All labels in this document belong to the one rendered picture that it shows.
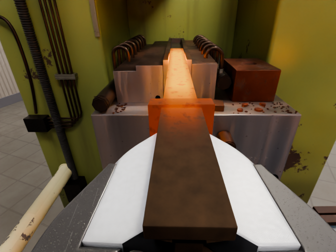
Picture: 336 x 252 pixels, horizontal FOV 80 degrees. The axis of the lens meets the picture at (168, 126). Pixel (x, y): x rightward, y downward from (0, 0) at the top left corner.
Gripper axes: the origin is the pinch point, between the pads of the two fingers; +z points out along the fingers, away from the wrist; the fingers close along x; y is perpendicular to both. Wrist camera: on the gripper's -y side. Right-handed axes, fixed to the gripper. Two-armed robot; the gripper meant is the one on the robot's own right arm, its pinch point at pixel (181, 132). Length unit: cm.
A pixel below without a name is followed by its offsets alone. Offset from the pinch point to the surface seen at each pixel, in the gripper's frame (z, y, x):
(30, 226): 19, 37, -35
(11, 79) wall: 265, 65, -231
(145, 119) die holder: 21.7, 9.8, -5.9
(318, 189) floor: 95, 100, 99
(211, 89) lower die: 27.7, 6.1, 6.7
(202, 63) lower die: 28.1, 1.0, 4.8
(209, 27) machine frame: 76, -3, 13
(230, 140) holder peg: 18.2, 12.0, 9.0
